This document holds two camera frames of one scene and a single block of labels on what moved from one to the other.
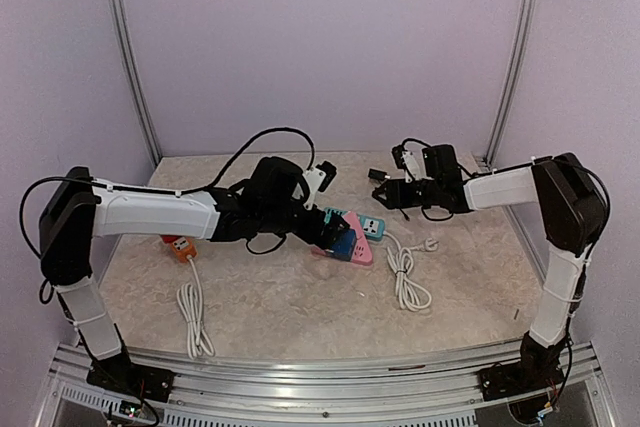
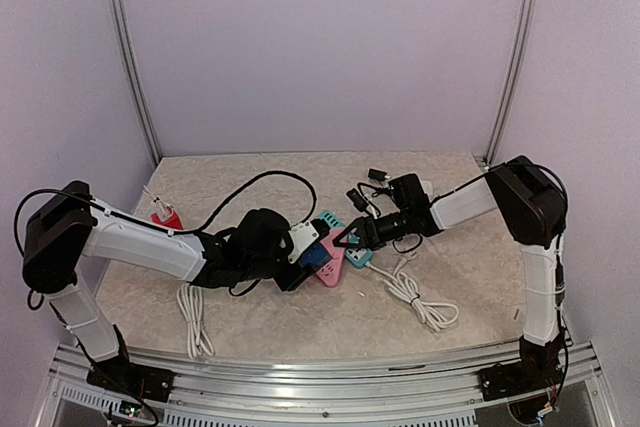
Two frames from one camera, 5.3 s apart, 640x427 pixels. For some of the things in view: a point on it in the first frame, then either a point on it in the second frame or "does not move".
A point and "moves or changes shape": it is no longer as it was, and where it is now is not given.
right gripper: x=394 y=191 → x=373 y=238
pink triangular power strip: x=361 y=253 → x=330 y=273
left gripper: x=312 y=234 → x=293 y=280
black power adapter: x=378 y=174 does not move
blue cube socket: x=344 y=246 moves or changes shape
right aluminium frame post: x=520 y=55 does not move
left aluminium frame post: x=124 y=48 does not move
